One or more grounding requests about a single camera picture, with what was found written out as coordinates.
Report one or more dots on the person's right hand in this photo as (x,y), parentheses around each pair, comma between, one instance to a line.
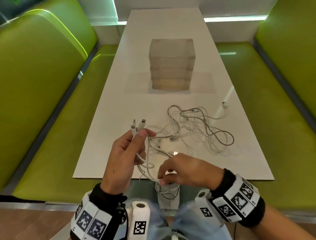
(195,170)

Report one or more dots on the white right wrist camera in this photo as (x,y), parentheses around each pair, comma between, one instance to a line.
(206,209)

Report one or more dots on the person's left thumb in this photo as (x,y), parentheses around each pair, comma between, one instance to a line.
(140,138)

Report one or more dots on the person's left hand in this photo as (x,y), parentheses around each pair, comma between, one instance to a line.
(118,163)

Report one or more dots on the person's right thumb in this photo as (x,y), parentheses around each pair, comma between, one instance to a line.
(169,180)

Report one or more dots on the green padded bench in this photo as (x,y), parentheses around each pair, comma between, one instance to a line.
(276,99)
(39,103)

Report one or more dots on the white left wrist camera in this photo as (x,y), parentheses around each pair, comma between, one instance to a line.
(140,220)

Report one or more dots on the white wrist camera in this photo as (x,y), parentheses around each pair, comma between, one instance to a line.
(140,220)
(206,209)

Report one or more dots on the white light strip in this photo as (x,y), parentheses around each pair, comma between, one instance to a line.
(234,18)

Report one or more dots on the marker wrist band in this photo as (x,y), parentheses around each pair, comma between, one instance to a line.
(238,197)
(92,221)

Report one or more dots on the left marker wrist band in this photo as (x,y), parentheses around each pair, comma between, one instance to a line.
(92,221)

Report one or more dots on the stack of clear plastic boxes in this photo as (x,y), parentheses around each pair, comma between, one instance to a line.
(170,64)

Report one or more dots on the person's blue jeans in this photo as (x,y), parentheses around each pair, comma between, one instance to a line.
(195,227)

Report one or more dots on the person's right forearm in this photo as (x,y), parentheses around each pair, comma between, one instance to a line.
(284,226)

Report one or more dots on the right marker wrist band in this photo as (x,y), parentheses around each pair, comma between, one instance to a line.
(238,197)

